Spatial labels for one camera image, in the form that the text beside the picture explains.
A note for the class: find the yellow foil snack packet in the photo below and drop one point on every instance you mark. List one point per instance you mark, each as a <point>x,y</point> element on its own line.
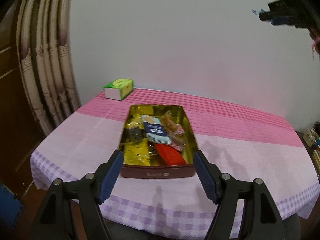
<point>137,153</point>

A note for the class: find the fried twist snack bag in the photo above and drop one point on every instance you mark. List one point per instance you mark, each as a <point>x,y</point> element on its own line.
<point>168,124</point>

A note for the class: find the dark wooden door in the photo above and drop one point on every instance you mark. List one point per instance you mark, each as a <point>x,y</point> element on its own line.
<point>20,133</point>

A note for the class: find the small blue candy wrapper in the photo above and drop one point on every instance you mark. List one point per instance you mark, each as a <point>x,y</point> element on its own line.
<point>258,12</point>

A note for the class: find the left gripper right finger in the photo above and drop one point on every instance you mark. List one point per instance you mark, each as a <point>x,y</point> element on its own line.
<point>260,217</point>

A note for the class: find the red gold toffee tin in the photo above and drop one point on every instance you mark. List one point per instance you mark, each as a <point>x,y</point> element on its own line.
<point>158,169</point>

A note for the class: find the beige patterned curtain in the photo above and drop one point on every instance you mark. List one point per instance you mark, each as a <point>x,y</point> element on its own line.
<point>44,57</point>

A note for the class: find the grey red-band snack bar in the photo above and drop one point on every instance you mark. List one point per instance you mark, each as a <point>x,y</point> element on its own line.
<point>134,134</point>

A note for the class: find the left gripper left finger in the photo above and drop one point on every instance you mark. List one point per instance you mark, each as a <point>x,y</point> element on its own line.
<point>54,219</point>

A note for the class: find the red snack packet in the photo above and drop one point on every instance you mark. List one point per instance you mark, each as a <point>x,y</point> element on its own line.
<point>169,155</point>

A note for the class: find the blue cracker packet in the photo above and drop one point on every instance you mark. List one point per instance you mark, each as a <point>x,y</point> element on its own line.
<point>154,130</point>

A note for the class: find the green tissue box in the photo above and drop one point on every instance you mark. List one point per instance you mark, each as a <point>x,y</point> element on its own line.
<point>118,89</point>

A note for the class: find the pink checked tablecloth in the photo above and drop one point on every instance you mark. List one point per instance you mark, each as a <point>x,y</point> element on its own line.
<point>244,142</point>

